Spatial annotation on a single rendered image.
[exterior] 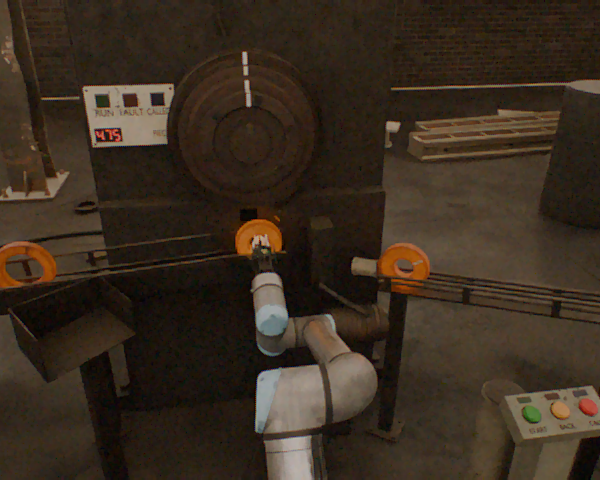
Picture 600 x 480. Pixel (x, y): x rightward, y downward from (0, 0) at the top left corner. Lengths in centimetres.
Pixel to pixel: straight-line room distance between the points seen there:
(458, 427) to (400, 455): 28
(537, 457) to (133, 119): 145
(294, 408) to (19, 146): 370
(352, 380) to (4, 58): 368
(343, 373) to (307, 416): 11
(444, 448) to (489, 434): 52
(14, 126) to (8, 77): 34
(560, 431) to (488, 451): 29
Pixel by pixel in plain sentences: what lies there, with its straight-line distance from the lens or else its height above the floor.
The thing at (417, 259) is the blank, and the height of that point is 75.
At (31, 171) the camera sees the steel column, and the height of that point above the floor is 19.
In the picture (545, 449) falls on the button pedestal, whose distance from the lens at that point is 152.
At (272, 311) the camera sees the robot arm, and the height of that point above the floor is 70.
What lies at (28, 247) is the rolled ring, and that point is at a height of 78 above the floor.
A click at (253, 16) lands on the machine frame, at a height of 143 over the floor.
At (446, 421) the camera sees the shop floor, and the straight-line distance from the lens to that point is 225.
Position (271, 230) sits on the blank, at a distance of 176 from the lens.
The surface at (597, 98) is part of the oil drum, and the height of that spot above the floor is 85.
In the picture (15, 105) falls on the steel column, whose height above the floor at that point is 68.
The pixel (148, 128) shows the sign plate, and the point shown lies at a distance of 175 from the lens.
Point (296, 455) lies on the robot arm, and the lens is 106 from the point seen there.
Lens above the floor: 155
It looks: 27 degrees down
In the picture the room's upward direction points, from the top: straight up
